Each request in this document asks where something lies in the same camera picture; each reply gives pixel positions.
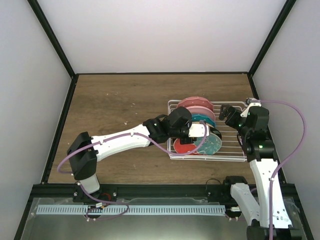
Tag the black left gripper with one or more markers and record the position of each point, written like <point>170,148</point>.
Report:
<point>185,141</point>

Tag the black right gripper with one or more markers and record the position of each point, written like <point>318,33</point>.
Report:
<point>223,115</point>

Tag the dark striped rim plate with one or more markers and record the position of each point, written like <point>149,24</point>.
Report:
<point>216,132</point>

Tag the red and teal floral plate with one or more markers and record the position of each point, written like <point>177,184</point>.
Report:
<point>211,145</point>

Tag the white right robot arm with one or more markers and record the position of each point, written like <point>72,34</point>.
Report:
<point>266,214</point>

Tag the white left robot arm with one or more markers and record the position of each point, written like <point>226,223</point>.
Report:
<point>86,151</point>

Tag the light pink plate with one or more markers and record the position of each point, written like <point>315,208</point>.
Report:
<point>197,109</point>

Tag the dark pink scalloped plate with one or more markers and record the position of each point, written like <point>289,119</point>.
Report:
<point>196,101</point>

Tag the white wire dish rack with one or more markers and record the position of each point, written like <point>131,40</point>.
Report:
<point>231,149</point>

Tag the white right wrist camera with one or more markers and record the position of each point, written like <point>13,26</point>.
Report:
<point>249,103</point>

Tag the slotted grey cable duct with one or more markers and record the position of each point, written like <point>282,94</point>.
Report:
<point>139,210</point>

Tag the black front mounting rail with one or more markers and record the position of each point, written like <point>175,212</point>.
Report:
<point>214,193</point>

